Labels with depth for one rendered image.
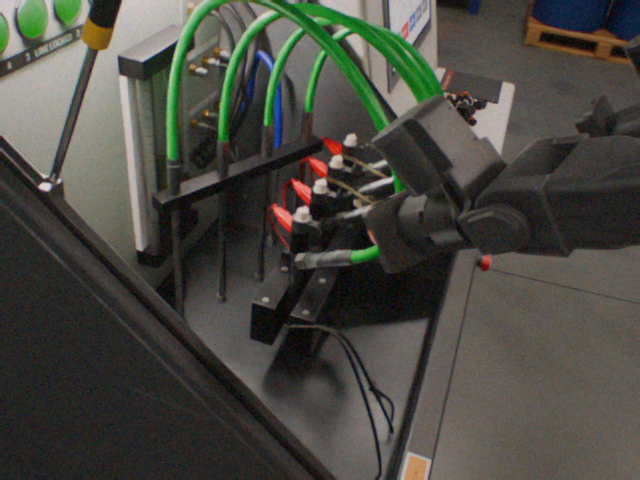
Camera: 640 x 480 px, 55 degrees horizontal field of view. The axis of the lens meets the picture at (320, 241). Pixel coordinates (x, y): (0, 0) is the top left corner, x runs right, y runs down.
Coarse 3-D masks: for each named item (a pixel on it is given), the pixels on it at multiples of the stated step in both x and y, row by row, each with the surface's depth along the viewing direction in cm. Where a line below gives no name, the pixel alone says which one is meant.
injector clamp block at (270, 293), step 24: (336, 240) 106; (360, 240) 113; (288, 264) 100; (264, 288) 94; (288, 288) 96; (312, 288) 96; (336, 288) 101; (264, 312) 92; (312, 312) 91; (336, 312) 109; (264, 336) 95; (288, 336) 93; (312, 336) 92
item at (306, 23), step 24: (216, 0) 68; (240, 0) 66; (264, 0) 63; (192, 24) 72; (312, 24) 61; (336, 48) 60; (360, 72) 60; (168, 96) 81; (360, 96) 60; (168, 120) 83; (384, 120) 60; (168, 144) 86
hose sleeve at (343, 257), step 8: (312, 256) 76; (320, 256) 74; (328, 256) 73; (336, 256) 72; (344, 256) 71; (312, 264) 76; (320, 264) 75; (328, 264) 74; (336, 264) 73; (344, 264) 72; (352, 264) 71
